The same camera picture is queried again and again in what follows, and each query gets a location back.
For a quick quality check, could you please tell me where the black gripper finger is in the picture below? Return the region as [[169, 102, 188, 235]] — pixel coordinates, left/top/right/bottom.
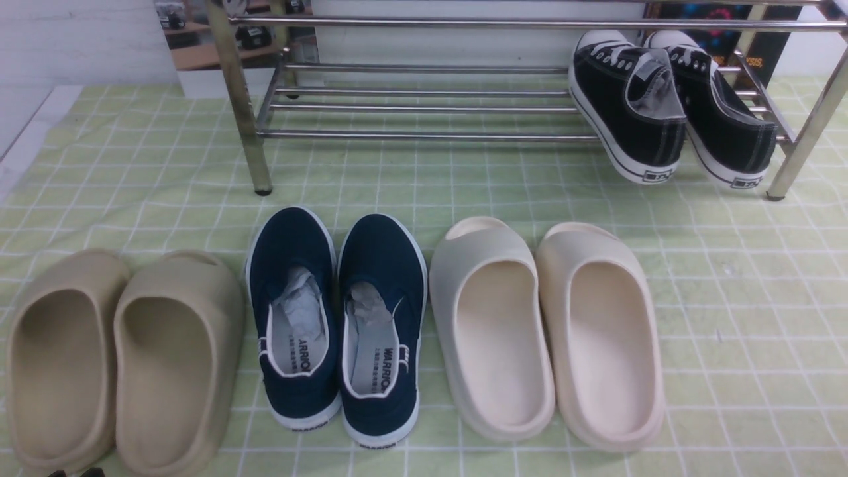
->
[[79, 467, 106, 477]]

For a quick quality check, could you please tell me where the black canvas sneaker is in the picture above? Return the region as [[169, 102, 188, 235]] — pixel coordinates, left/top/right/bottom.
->
[[644, 30, 778, 190], [568, 30, 686, 185]]

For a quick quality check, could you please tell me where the navy left slip-on shoe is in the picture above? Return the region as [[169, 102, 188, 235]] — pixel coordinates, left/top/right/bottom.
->
[[245, 206, 341, 432]]

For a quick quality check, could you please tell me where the navy slip-on shoe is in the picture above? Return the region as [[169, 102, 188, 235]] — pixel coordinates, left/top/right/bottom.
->
[[245, 206, 341, 432], [337, 213, 428, 449]]

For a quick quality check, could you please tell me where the navy right slip-on shoe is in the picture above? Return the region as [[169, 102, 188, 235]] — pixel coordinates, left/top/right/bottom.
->
[[337, 213, 428, 449]]

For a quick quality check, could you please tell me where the metal shoe rack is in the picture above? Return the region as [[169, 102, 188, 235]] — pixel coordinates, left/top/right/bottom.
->
[[205, 1, 846, 197]]

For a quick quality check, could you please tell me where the tan left slide slipper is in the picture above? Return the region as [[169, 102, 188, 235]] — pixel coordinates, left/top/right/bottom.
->
[[5, 248, 131, 476]]

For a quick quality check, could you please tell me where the tan slide slipper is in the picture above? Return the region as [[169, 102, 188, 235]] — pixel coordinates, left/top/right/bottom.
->
[[5, 248, 131, 476], [114, 250, 246, 476]]

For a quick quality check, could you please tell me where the tan right slide slipper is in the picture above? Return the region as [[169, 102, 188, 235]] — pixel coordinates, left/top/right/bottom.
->
[[114, 250, 246, 476]]

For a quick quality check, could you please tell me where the cream left slide slipper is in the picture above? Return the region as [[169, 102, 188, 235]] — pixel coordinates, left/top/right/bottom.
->
[[429, 215, 555, 441]]

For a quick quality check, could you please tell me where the cream slide slipper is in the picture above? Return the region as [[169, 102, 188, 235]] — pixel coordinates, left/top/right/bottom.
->
[[534, 221, 666, 452], [429, 215, 555, 441]]

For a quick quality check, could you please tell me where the cream right slide slipper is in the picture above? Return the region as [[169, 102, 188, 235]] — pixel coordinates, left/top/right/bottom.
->
[[534, 221, 666, 452]]

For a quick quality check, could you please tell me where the green checked floor cloth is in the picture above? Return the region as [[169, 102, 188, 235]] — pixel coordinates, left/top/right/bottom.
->
[[1, 85, 847, 476]]

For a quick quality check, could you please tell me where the photo board against wall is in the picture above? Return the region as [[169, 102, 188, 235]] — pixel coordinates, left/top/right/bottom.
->
[[154, 0, 323, 99]]

